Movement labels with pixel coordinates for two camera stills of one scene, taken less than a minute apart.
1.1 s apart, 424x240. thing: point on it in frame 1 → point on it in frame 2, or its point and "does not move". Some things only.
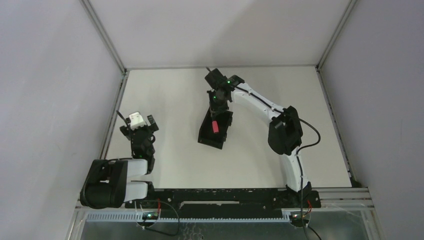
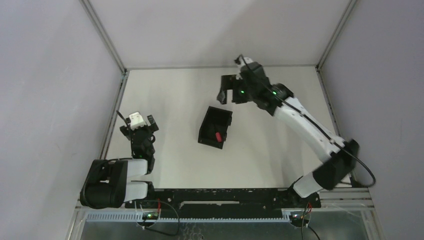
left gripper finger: (153, 123) does not move
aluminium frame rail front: (345, 197) does not move
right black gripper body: (214, 96) → (242, 94)
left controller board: (150, 215) does not move
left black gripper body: (139, 129) does not move
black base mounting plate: (227, 201) does not move
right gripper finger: (212, 110) → (227, 83)
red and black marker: (215, 126) → (218, 135)
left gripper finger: (124, 130) does not move
